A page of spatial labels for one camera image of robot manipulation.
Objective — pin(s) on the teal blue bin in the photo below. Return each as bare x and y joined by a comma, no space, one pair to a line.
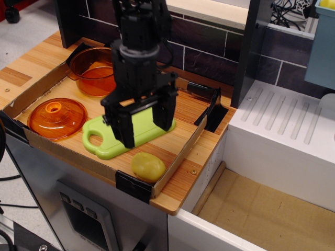
320,68

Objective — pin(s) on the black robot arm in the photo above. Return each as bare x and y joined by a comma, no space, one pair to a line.
143,25

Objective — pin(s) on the cardboard fence with black tape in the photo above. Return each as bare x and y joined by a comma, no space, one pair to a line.
40,75

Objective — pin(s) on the orange transparent plastic pot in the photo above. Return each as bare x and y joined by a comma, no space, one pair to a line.
92,70

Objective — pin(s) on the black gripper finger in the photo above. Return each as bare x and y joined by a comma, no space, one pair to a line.
163,110
121,125

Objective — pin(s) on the black caster wheel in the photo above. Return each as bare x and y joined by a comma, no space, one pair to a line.
12,13

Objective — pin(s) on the yellow toy potato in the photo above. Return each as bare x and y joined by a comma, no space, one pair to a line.
147,167

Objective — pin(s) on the yellow object in bin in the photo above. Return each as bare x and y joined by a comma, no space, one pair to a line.
330,4

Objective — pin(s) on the orange transparent pot lid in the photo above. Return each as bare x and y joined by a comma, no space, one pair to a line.
58,118

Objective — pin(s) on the white toy sink unit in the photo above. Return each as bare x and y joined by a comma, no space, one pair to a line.
270,185

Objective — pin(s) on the green plastic cutting board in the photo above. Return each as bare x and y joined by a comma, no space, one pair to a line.
98,138

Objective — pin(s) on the silver toy oven front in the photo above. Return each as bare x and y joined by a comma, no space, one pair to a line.
84,212

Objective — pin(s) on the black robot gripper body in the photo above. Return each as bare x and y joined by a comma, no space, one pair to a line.
138,78

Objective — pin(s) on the dark grey shelf frame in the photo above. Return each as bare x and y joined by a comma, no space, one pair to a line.
221,56

